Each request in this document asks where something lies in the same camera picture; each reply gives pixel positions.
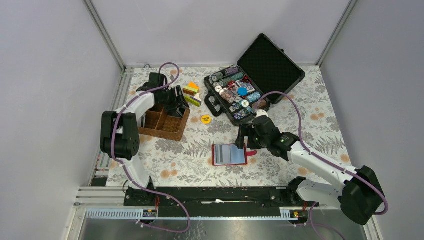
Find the floral tablecloth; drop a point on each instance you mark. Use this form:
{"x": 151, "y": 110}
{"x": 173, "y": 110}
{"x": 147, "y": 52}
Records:
{"x": 188, "y": 162}

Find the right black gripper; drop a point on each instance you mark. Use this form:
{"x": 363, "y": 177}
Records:
{"x": 247, "y": 130}

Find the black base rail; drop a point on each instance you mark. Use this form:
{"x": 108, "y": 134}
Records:
{"x": 217, "y": 202}

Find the black poker chip case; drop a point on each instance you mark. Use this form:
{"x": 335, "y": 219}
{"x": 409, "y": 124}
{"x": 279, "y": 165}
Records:
{"x": 266, "y": 67}

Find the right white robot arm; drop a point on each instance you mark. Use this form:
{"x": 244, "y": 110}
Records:
{"x": 355, "y": 191}

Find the blue dealer chip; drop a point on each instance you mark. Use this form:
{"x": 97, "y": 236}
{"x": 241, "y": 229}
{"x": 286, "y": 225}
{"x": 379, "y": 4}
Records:
{"x": 242, "y": 91}

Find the yellow big blind button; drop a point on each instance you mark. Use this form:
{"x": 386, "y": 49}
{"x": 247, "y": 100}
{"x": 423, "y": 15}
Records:
{"x": 206, "y": 119}

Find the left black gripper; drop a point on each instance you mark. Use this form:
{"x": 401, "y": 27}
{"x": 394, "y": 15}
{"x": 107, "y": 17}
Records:
{"x": 178, "y": 101}

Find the green purple toy block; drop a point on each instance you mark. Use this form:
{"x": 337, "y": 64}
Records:
{"x": 193, "y": 99}

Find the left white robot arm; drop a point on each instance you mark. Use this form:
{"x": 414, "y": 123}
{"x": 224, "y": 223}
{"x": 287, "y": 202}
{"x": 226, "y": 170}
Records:
{"x": 119, "y": 134}

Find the brown wicker basket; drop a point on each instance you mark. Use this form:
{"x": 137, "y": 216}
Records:
{"x": 159, "y": 124}

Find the playing card deck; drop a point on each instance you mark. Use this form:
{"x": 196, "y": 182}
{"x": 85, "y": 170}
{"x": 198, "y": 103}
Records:
{"x": 247, "y": 85}

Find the red card holder wallet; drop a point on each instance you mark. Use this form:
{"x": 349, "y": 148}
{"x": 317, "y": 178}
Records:
{"x": 230, "y": 155}

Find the orange brown toy block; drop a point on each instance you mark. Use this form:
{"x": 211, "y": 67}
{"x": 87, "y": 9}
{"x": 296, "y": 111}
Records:
{"x": 191, "y": 89}

